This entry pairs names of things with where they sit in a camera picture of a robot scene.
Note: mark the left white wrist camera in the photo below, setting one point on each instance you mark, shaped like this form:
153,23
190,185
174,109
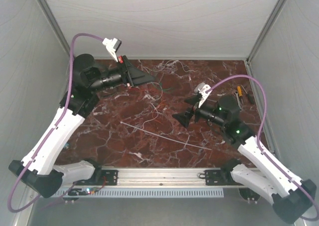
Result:
112,46

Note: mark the aluminium front rail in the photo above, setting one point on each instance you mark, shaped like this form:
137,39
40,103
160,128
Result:
159,177

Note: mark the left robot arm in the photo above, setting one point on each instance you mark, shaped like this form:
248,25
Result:
37,169

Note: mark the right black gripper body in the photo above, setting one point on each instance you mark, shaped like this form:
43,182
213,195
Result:
207,112

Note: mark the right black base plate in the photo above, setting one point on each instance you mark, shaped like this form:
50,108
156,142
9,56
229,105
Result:
219,178

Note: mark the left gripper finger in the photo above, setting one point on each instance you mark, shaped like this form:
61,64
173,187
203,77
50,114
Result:
133,71
138,80

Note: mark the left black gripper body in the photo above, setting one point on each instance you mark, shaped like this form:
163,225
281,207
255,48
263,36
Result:
114,79

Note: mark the yellow handled screwdriver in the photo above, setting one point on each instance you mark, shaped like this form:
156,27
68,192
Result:
239,90

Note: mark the slotted grey cable duct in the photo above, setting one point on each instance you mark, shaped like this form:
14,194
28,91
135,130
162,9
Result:
142,193

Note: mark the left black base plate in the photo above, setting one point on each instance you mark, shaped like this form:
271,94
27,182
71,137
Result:
107,177

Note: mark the silver wrench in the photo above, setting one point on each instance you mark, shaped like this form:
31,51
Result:
238,100

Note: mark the small circuit board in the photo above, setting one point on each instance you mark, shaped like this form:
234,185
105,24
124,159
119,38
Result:
92,190

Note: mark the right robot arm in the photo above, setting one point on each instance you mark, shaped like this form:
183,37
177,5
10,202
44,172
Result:
289,195

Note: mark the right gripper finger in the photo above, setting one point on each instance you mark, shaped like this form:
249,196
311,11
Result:
183,118
193,101

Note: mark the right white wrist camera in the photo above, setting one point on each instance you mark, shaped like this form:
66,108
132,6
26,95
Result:
204,91

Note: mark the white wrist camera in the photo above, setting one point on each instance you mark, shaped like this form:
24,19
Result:
204,91
112,46

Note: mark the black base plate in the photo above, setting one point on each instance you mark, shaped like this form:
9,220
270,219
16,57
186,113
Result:
219,178
107,177

